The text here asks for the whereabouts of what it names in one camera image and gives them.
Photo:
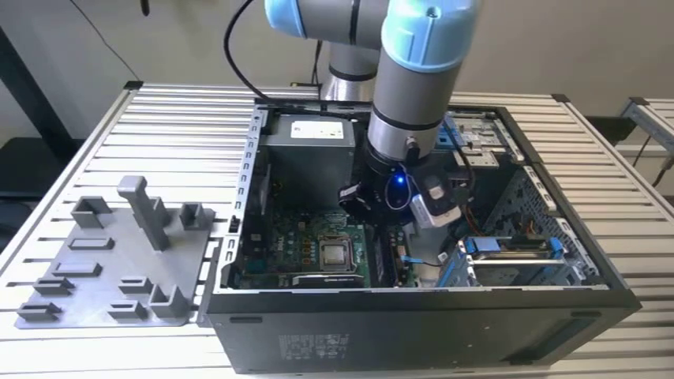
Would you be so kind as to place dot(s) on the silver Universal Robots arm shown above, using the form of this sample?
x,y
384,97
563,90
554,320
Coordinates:
x,y
410,102

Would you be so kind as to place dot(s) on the grey power supply unit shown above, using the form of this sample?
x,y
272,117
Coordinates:
x,y
311,166

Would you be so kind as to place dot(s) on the silver CPU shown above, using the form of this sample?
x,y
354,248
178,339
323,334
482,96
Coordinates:
x,y
335,256

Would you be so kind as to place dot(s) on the green motherboard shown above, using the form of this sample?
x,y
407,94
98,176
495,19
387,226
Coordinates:
x,y
295,237

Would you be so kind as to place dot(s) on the blue plastic disk carrier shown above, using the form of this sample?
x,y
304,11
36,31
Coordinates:
x,y
451,136

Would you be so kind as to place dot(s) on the grey metal drive cage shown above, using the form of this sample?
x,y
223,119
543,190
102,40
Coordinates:
x,y
479,158

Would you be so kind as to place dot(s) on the black graphics card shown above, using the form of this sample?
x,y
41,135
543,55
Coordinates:
x,y
326,281

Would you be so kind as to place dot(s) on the hard disk in blue carrier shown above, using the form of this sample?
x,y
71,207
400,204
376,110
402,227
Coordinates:
x,y
482,245

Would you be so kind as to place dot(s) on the black open PC case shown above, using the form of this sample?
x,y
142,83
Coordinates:
x,y
421,335

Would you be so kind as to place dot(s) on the grey plastic parts rack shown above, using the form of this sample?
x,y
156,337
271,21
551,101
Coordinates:
x,y
116,252

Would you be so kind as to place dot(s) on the metal slat side table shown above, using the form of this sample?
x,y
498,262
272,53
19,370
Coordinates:
x,y
658,118

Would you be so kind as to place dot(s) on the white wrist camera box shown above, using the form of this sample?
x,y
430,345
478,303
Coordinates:
x,y
439,213

